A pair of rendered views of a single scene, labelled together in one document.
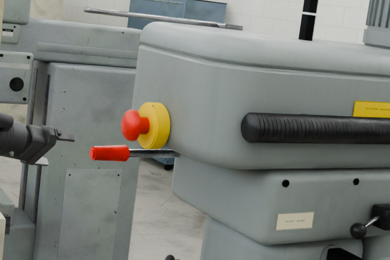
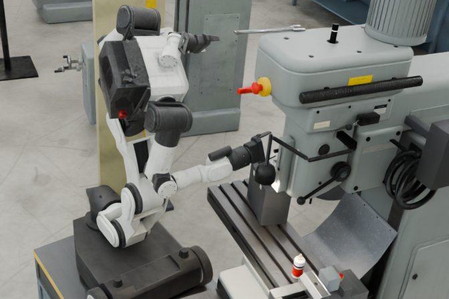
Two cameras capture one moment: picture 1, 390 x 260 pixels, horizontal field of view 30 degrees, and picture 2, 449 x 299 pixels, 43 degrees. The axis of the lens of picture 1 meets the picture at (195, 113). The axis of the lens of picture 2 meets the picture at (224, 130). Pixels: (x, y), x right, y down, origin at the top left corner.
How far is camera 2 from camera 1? 0.93 m
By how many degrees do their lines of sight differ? 23
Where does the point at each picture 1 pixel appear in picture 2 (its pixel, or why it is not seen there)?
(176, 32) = (274, 50)
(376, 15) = (370, 20)
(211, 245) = (288, 125)
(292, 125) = (319, 96)
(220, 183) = not seen: hidden behind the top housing
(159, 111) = (266, 83)
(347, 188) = (345, 109)
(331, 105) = (338, 81)
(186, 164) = not seen: hidden behind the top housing
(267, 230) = (310, 129)
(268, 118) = (309, 95)
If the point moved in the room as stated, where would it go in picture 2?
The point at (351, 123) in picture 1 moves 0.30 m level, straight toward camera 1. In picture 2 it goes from (345, 91) to (327, 137)
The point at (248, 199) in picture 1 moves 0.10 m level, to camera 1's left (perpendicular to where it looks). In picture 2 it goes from (303, 116) to (270, 111)
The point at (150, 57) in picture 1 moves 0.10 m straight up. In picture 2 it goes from (262, 55) to (266, 25)
